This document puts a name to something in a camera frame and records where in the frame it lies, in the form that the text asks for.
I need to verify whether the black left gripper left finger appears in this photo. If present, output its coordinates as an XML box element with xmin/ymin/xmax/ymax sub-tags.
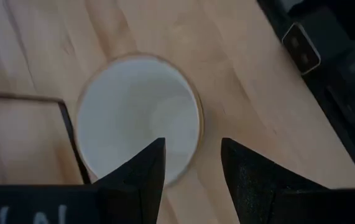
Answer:
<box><xmin>95</xmin><ymin>138</ymin><xmax>167</xmax><ymax>224</ymax></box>

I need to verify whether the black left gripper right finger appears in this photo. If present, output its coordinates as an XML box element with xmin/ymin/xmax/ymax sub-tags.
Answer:
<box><xmin>221</xmin><ymin>138</ymin><xmax>328</xmax><ymax>224</ymax></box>

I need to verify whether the small silver-edged camera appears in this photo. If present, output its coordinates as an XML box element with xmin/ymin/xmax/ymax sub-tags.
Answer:
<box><xmin>281</xmin><ymin>23</ymin><xmax>321</xmax><ymax>75</ymax></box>

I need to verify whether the black device with white tag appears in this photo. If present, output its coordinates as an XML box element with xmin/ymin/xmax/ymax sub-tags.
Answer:
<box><xmin>256</xmin><ymin>0</ymin><xmax>355</xmax><ymax>190</ymax></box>

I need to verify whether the black rectangular wire stand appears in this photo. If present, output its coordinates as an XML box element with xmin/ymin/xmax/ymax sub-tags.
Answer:
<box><xmin>0</xmin><ymin>91</ymin><xmax>93</xmax><ymax>185</ymax></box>

